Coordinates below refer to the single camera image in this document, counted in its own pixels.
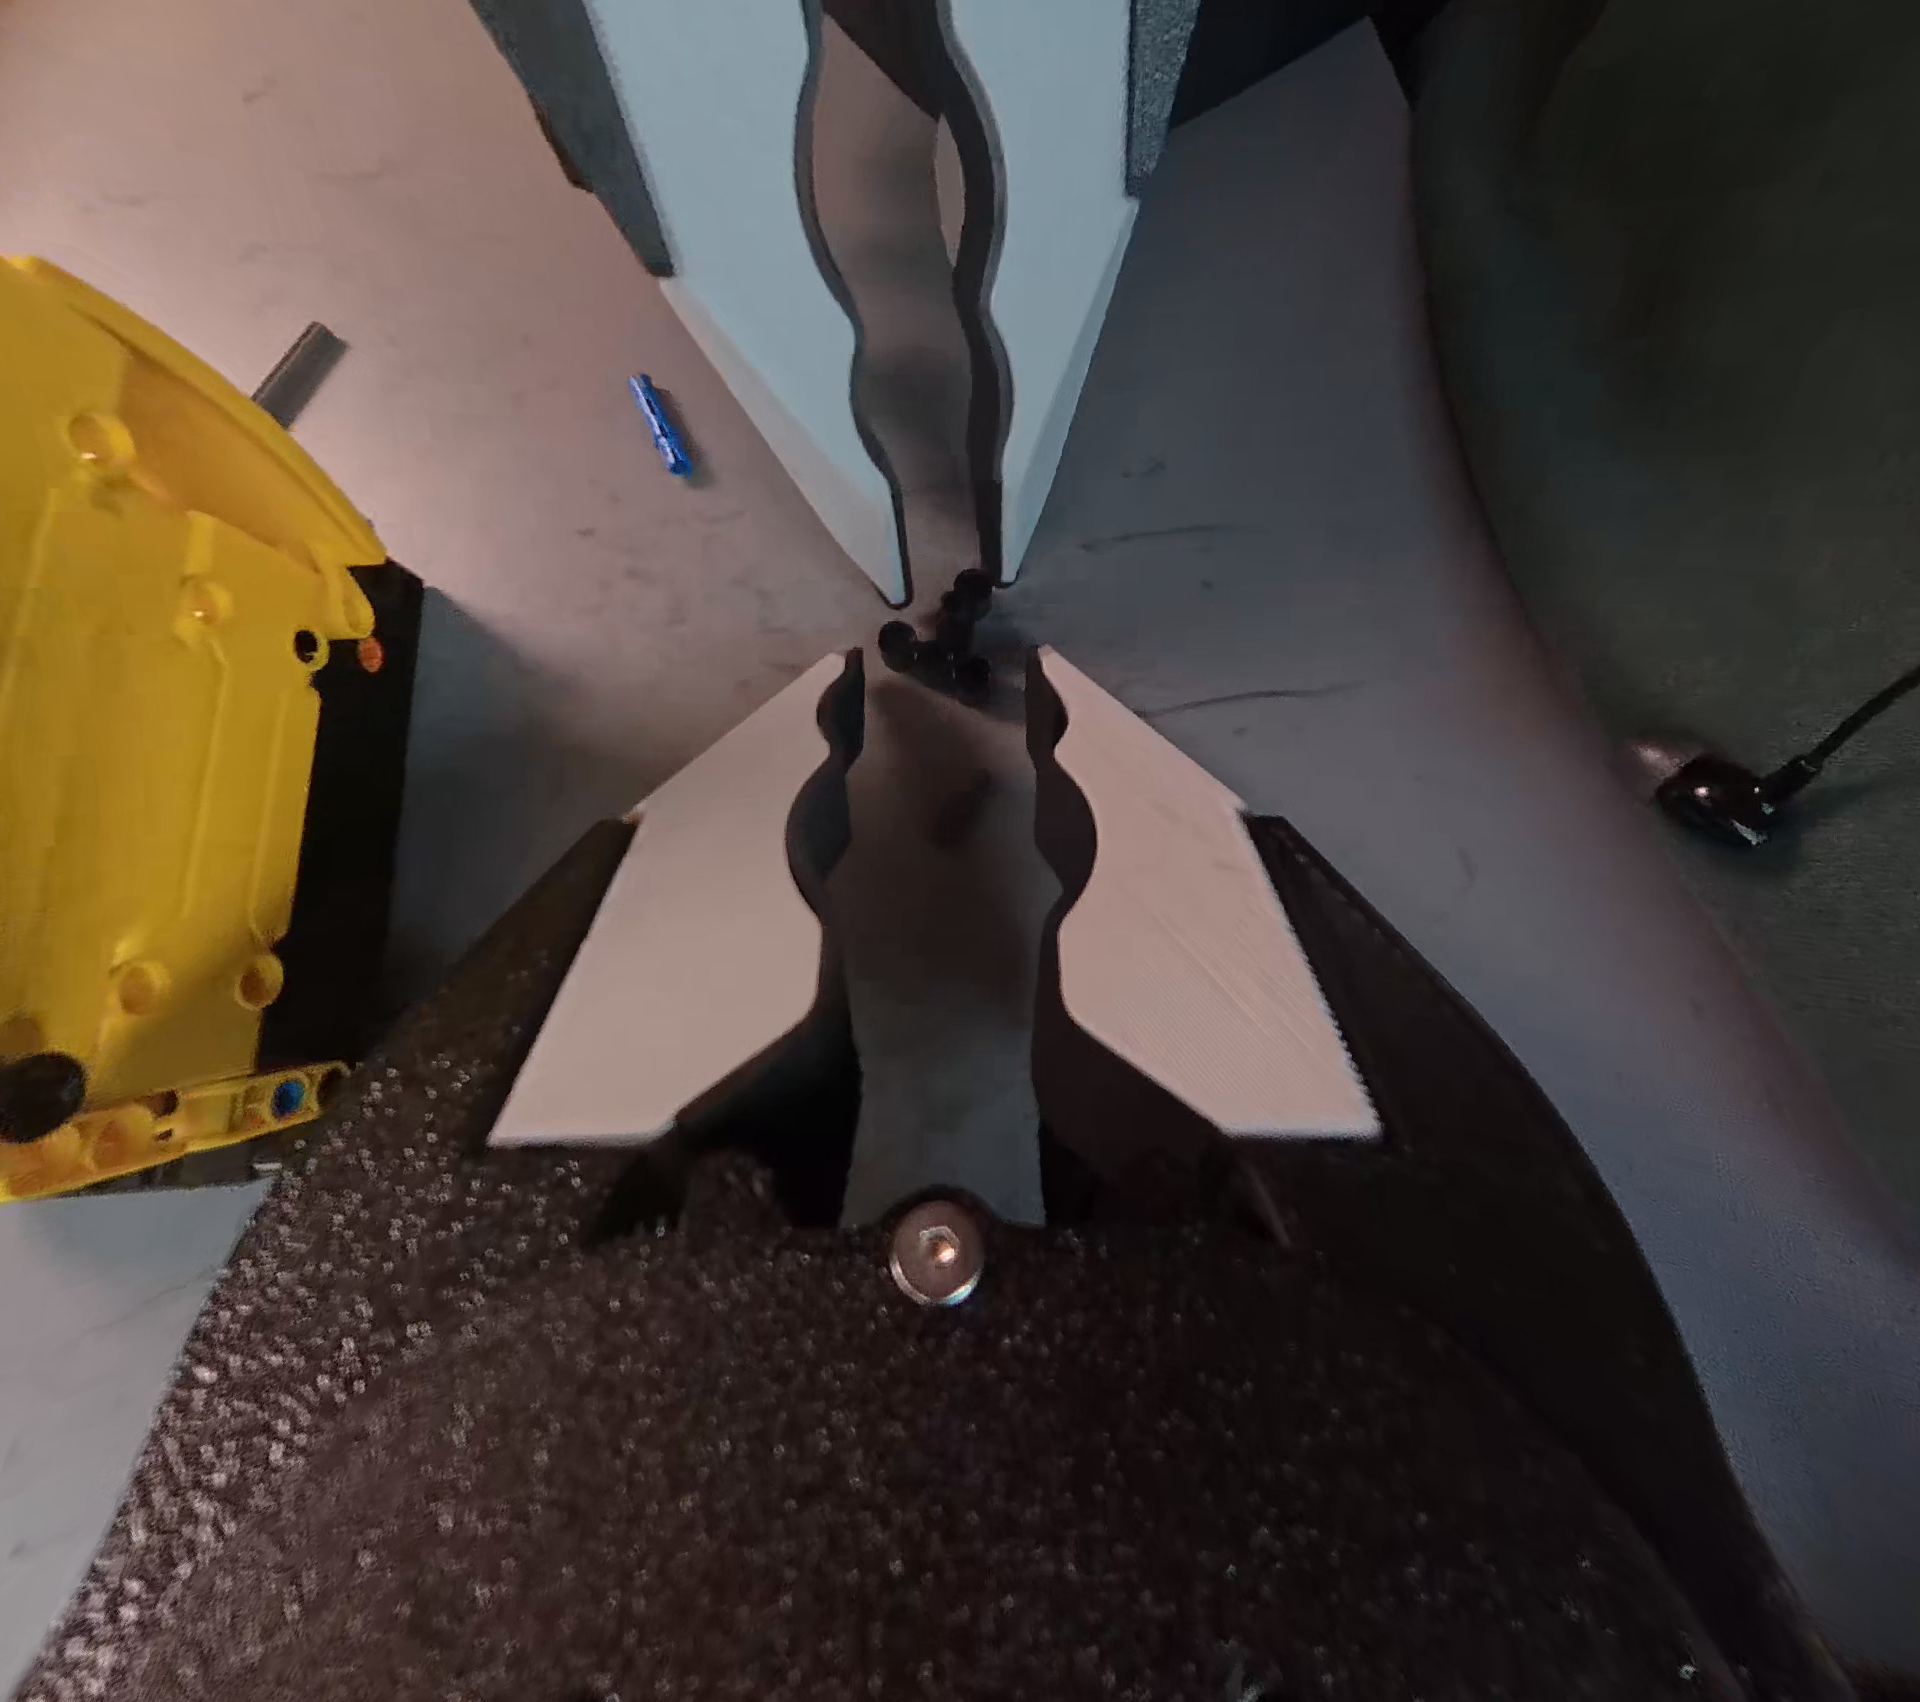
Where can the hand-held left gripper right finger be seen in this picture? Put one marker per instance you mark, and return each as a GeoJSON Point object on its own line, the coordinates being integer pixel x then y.
{"type": "Point", "coordinates": [1200, 966]}

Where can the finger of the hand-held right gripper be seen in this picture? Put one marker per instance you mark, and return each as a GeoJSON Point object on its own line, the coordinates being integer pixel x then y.
{"type": "Point", "coordinates": [1065, 82]}
{"type": "Point", "coordinates": [705, 157]}

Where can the yellow lego vehicle model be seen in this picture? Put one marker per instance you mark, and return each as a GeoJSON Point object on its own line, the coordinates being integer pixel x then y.
{"type": "Point", "coordinates": [151, 682]}

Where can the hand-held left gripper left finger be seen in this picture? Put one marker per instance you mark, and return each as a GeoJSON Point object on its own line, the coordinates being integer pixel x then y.
{"type": "Point", "coordinates": [674, 966]}

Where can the dark grey lego axle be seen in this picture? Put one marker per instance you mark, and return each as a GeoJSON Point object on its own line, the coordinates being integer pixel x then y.
{"type": "Point", "coordinates": [301, 366]}

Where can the black lego connector assembly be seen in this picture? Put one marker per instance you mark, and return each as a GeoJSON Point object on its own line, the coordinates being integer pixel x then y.
{"type": "Point", "coordinates": [961, 644]}

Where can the blue lego pin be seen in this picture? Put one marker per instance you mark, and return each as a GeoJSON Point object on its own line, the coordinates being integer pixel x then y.
{"type": "Point", "coordinates": [661, 427]}

